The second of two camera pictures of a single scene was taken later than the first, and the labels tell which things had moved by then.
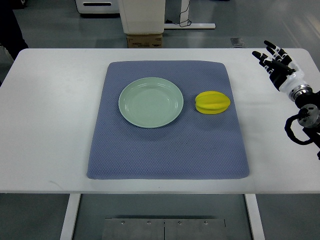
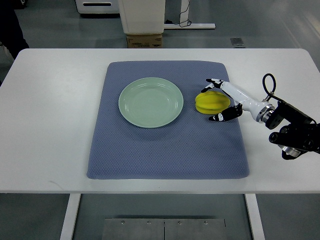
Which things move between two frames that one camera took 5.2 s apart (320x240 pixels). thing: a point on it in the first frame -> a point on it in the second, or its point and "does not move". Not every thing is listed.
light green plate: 150,102 does not move
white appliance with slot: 98,6 does not move
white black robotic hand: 284,72 -> 261,111
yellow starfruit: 212,102 does not move
